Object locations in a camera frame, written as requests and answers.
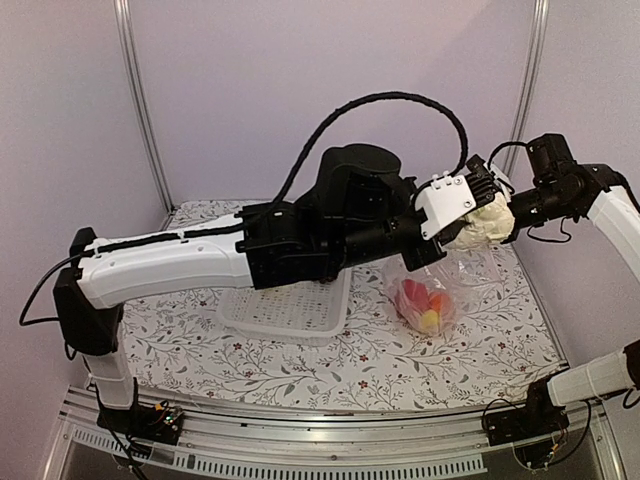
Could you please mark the left aluminium frame post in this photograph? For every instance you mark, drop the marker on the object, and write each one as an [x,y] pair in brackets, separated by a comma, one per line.
[122,9]

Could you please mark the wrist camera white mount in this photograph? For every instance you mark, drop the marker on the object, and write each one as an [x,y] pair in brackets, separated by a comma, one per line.
[447,198]
[502,181]

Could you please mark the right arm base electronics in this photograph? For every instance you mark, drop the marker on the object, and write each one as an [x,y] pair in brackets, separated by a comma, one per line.
[504,422]

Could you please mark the red toy pepper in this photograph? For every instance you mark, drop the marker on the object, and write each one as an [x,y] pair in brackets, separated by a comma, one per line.
[411,297]

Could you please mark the aluminium front rail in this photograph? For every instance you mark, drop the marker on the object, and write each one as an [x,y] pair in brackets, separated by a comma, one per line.
[231,440]

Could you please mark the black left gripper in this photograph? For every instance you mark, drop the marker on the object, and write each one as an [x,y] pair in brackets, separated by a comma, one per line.
[446,234]

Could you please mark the orange toy pepper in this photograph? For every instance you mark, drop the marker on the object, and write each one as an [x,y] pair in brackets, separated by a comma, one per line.
[440,302]

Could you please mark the right aluminium frame post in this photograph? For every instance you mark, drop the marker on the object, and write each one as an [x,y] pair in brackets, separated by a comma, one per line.
[532,65]

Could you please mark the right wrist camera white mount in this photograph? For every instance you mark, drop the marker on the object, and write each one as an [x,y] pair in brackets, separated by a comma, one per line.
[502,181]

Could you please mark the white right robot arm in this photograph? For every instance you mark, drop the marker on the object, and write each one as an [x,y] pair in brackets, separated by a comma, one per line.
[591,286]

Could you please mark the white plastic mesh basket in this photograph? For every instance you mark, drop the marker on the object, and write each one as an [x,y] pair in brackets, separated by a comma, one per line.
[305,313]

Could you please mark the aluminium frame post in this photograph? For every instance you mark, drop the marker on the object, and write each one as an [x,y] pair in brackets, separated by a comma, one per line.
[532,65]
[122,9]

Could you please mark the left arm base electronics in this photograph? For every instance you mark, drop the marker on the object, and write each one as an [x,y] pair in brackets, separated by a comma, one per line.
[161,423]

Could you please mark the white toy cabbage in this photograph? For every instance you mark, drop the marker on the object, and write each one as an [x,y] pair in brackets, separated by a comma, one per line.
[481,228]

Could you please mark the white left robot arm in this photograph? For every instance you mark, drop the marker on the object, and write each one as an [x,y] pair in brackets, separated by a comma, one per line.
[92,286]

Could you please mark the floral patterned table mat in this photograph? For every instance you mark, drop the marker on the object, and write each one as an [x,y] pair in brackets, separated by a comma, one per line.
[499,346]

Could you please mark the yellow toy banana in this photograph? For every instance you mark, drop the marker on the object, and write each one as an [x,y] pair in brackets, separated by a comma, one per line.
[430,322]

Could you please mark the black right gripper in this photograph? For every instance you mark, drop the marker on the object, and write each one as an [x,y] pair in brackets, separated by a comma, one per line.
[513,234]

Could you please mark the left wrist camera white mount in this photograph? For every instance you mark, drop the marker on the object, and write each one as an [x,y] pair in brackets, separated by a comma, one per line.
[447,198]

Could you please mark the clear zip top bag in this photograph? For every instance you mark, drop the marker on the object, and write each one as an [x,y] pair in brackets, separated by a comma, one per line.
[440,290]

